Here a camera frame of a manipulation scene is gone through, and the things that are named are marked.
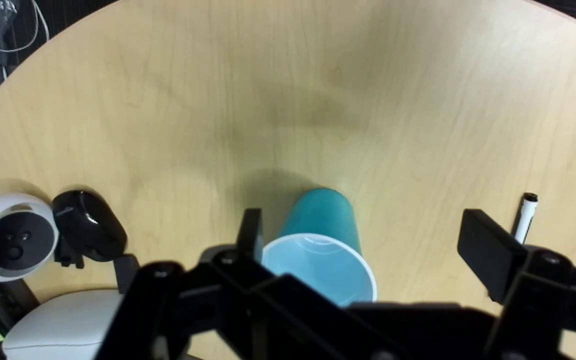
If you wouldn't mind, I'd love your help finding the blue plastic cup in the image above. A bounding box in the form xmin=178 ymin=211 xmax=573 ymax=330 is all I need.
xmin=260 ymin=189 xmax=379 ymax=306

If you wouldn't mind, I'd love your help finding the white VR controller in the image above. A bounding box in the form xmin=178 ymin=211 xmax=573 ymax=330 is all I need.
xmin=0 ymin=193 xmax=59 ymax=283

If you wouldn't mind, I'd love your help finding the black white marker pen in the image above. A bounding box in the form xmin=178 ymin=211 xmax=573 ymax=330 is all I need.
xmin=512 ymin=193 xmax=540 ymax=244

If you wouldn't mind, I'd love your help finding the white VR headset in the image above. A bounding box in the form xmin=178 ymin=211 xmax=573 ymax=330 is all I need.
xmin=2 ymin=290 xmax=123 ymax=360

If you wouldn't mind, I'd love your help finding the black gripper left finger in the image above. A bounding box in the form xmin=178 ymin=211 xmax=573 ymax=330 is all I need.
xmin=202 ymin=208 xmax=343 ymax=360

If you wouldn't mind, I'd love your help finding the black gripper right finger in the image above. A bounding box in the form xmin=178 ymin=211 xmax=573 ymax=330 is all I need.
xmin=456 ymin=208 xmax=576 ymax=360

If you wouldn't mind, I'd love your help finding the black controller ring strap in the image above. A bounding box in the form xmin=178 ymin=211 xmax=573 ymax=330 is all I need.
xmin=50 ymin=189 xmax=131 ymax=271

